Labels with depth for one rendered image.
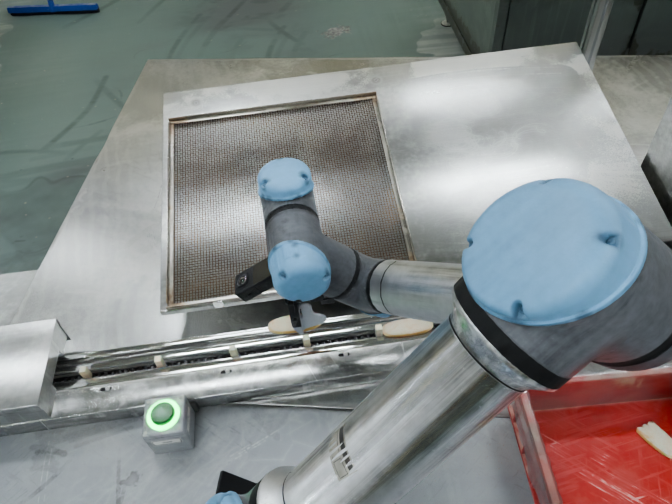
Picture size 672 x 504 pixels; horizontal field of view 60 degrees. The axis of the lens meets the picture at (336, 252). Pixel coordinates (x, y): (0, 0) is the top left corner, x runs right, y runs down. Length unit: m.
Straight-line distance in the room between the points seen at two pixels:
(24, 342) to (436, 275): 0.80
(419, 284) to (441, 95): 0.83
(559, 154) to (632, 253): 0.99
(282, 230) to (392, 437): 0.34
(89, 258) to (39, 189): 1.65
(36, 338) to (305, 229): 0.64
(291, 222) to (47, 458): 0.67
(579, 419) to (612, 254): 0.74
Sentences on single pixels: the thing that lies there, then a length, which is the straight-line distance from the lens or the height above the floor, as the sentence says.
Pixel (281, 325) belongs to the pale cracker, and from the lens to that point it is 1.07.
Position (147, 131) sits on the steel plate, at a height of 0.82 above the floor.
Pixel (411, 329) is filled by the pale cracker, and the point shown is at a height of 0.86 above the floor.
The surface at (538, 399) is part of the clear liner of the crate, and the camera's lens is 1.08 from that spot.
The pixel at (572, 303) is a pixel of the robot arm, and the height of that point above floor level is 1.49.
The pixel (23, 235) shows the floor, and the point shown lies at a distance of 2.89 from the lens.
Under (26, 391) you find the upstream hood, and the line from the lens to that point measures 1.17.
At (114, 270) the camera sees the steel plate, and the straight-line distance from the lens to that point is 1.40.
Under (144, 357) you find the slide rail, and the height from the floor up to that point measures 0.85.
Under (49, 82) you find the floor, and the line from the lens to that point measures 3.82.
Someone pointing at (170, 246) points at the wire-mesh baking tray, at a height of 0.92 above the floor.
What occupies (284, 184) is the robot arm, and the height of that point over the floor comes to 1.29.
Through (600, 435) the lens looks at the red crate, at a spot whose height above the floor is 0.82.
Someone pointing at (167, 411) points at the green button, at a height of 0.91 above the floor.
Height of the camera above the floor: 1.81
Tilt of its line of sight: 50 degrees down
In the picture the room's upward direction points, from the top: 5 degrees counter-clockwise
